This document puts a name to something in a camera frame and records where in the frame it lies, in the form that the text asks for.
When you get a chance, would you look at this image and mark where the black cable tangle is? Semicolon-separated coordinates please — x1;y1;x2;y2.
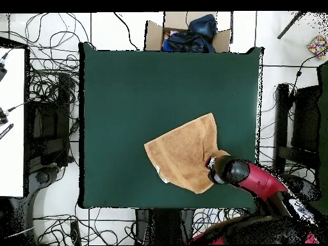
4;12;90;167
33;204;247;245
256;51;328;180

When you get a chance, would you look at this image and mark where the orange terry towel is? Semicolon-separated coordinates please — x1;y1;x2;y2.
143;112;231;195

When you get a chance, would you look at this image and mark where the colourful dotted item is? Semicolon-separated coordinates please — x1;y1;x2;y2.
307;35;328;59

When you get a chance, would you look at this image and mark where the grey metal bar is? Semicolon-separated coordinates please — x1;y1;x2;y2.
277;11;306;40

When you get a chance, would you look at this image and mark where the dark green table cloth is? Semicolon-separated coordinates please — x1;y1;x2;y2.
78;42;264;213

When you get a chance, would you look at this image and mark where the dark blue clothing pile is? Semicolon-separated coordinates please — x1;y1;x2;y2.
161;13;218;53

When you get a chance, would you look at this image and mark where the black power strip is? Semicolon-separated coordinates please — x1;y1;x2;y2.
70;220;82;246

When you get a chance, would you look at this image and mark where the cardboard box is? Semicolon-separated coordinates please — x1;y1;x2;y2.
144;11;233;53

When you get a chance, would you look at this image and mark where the white side table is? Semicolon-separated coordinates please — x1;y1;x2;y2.
0;47;27;198

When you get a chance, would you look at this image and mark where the green covered furniture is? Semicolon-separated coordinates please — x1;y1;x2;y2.
307;61;328;216

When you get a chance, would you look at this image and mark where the black equipment stand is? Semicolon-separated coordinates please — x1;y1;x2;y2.
25;74;76;171
273;83;323;176

